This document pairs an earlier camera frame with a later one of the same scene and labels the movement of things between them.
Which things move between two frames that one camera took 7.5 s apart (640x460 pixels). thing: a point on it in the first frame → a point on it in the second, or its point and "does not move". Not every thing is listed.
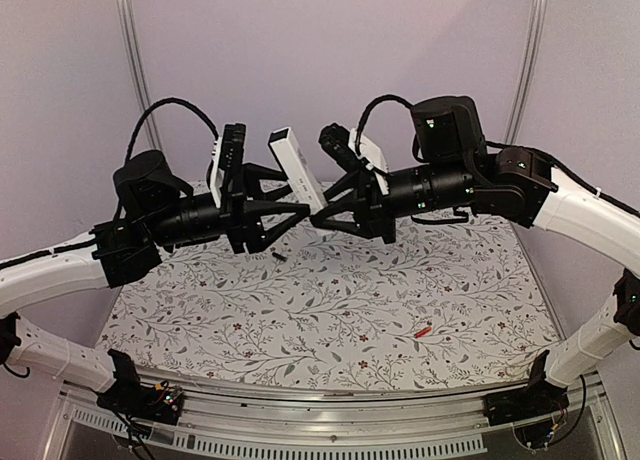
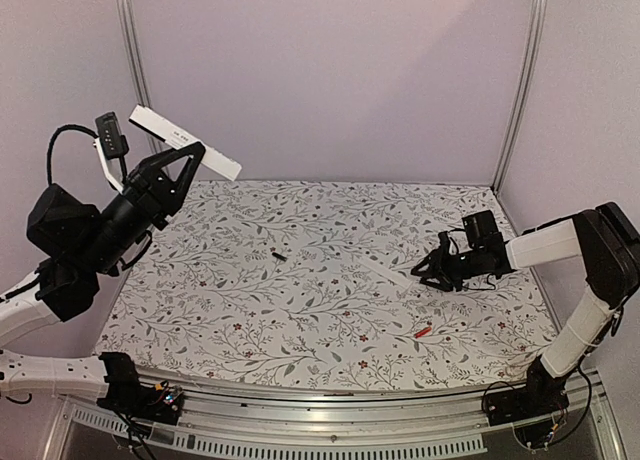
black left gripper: [241, 218] → [155, 193]
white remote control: [293, 163] → [179, 137]
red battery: [425, 330] does not move
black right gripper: [371, 217] → [438, 266]
